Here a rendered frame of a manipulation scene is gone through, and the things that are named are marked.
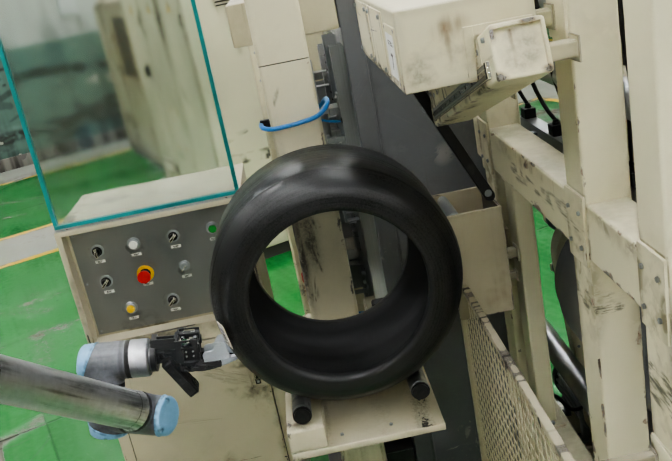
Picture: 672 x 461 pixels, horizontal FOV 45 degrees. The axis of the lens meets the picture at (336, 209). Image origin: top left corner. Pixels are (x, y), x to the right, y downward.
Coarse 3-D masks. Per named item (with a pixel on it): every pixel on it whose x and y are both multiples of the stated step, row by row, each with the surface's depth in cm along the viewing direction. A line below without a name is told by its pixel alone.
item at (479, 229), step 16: (448, 192) 225; (464, 192) 225; (448, 208) 214; (464, 208) 227; (480, 208) 227; (496, 208) 207; (464, 224) 208; (480, 224) 208; (496, 224) 209; (464, 240) 209; (480, 240) 210; (496, 240) 210; (464, 256) 211; (480, 256) 211; (496, 256) 211; (464, 272) 212; (480, 272) 212; (496, 272) 213; (480, 288) 214; (496, 288) 214; (464, 304) 215; (480, 304) 215; (496, 304) 216; (512, 304) 216
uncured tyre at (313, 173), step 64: (256, 192) 175; (320, 192) 170; (384, 192) 172; (256, 256) 173; (448, 256) 178; (256, 320) 205; (320, 320) 212; (384, 320) 210; (448, 320) 183; (320, 384) 184; (384, 384) 186
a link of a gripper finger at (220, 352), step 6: (216, 342) 190; (222, 342) 190; (216, 348) 190; (222, 348) 190; (204, 354) 190; (210, 354) 190; (216, 354) 190; (222, 354) 190; (228, 354) 191; (234, 354) 192; (204, 360) 190; (210, 360) 190; (216, 360) 190; (222, 360) 190; (228, 360) 191; (234, 360) 192
